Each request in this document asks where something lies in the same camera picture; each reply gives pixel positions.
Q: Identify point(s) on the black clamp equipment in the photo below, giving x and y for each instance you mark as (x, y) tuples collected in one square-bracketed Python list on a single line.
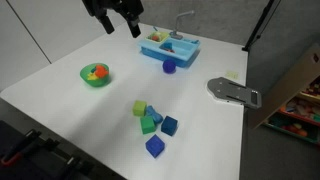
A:
[(30, 157)]

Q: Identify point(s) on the royal blue foam block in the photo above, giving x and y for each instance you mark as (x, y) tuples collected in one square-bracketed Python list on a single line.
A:
[(155, 146)]

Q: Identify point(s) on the blue cup in sink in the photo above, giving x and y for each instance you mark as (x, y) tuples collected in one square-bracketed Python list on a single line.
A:
[(168, 47)]

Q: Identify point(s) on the dark blue foam block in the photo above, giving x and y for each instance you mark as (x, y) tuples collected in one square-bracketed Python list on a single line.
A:
[(169, 126)]

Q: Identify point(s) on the green plastic bowl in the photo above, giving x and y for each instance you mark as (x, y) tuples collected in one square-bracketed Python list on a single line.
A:
[(91, 69)]

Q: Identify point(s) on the purple ball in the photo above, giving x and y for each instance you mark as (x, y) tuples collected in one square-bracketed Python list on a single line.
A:
[(169, 66)]

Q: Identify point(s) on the black tripod pole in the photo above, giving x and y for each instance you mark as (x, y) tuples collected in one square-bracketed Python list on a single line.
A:
[(262, 23)]

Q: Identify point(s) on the yellow-green foam block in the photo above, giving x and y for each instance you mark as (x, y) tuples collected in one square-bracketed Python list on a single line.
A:
[(139, 108)]

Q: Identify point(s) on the grey toy faucet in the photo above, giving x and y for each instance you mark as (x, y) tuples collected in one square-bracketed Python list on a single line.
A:
[(178, 20)]

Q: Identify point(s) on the blue toy sink basin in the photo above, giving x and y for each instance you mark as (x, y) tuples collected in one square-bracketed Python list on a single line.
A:
[(161, 46)]

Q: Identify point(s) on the wooden toy shelf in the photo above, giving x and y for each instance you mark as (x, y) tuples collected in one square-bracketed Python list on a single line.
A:
[(292, 104)]

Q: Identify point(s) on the green foam block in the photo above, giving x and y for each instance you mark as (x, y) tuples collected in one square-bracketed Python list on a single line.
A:
[(147, 124)]

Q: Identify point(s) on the small yellow sticky note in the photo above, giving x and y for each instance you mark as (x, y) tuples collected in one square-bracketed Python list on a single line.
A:
[(232, 74)]

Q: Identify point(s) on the orange toy in bowl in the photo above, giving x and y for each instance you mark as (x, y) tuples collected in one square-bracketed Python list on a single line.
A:
[(101, 71)]

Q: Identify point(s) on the grey metal mounting plate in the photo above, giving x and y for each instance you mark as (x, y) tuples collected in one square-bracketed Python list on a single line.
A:
[(231, 92)]

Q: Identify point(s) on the yellow-green sink basket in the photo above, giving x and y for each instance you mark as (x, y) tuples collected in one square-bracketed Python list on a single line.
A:
[(157, 37)]

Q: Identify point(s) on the yellow toy in bowl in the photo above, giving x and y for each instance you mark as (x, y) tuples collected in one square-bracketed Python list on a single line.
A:
[(92, 77)]

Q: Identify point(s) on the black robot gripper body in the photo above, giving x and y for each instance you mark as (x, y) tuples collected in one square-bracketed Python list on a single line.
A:
[(126, 8)]

